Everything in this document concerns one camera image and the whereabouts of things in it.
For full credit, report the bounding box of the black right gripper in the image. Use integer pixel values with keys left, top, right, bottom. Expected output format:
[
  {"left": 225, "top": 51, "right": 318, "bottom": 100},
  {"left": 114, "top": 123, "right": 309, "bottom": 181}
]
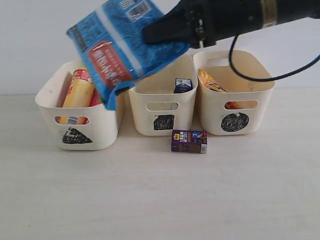
[{"left": 142, "top": 0, "right": 263, "bottom": 49}]

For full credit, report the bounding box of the blue white milk carton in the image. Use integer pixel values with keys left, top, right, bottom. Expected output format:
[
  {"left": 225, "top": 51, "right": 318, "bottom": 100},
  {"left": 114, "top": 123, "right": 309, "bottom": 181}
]
[{"left": 173, "top": 78, "right": 193, "bottom": 94}]

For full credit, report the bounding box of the orange black noodle packet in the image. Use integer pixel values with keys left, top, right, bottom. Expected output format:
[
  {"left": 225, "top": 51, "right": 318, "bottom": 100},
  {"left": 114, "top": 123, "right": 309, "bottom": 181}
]
[{"left": 197, "top": 68, "right": 242, "bottom": 110}]

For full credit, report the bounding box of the blue noodle packet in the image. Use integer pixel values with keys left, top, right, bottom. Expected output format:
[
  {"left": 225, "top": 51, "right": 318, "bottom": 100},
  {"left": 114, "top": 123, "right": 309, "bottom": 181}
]
[{"left": 66, "top": 0, "right": 189, "bottom": 111}]

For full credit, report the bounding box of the pink Lays chips can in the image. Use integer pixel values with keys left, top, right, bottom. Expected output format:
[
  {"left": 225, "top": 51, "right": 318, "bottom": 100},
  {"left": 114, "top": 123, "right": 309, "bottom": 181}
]
[{"left": 84, "top": 89, "right": 105, "bottom": 125}]

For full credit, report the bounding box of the yellow Lays chips can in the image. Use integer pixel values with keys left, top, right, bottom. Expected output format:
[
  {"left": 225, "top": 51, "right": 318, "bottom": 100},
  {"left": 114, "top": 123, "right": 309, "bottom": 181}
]
[{"left": 58, "top": 68, "right": 95, "bottom": 125}]

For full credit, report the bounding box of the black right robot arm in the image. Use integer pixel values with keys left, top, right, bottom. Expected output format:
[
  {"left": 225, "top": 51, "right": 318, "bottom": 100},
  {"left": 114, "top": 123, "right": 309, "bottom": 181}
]
[{"left": 142, "top": 0, "right": 320, "bottom": 49}]

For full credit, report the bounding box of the cream bin square mark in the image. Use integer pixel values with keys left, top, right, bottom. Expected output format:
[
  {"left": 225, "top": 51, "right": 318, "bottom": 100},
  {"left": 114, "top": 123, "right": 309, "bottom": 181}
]
[{"left": 128, "top": 54, "right": 198, "bottom": 136}]

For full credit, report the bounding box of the cream bin circle mark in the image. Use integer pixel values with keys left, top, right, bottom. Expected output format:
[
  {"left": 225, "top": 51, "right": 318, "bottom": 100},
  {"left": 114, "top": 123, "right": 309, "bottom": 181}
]
[{"left": 193, "top": 50, "right": 275, "bottom": 136}]

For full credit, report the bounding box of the purple drink carton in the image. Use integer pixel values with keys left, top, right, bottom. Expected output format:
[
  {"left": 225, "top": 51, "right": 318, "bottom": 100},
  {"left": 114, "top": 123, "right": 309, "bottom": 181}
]
[{"left": 171, "top": 130, "right": 208, "bottom": 154}]

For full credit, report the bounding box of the cream bin triangle mark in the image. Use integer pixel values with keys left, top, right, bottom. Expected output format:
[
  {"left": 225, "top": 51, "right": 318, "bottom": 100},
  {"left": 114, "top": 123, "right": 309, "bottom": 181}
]
[{"left": 35, "top": 60, "right": 125, "bottom": 151}]

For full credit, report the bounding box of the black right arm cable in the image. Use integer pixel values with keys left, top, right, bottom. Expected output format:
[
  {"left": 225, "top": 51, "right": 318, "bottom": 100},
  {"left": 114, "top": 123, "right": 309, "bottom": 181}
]
[{"left": 228, "top": 34, "right": 320, "bottom": 83}]

